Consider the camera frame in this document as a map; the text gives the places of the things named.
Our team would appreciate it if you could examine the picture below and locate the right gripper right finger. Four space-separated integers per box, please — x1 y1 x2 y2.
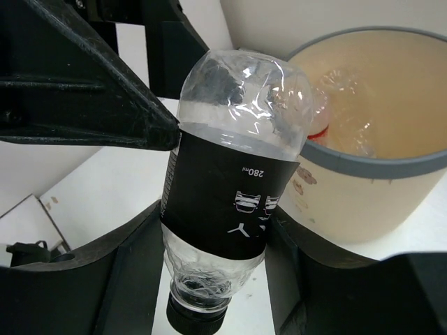
265 209 446 334

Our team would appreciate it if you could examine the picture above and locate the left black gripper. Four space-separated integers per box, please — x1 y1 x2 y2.
1 0 208 151

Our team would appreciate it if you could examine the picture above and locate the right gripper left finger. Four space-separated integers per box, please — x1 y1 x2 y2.
1 202 163 334

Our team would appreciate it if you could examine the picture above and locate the clear bottle white cap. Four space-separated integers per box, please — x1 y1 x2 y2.
317 68 376 158

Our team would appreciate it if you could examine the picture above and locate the small bottle with black cap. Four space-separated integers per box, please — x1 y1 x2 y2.
161 50 313 334

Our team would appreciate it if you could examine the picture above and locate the beige bin with grey rim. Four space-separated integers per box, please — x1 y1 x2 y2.
280 27 446 244

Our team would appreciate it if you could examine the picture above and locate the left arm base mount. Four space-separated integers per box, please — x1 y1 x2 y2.
6 240 75 267

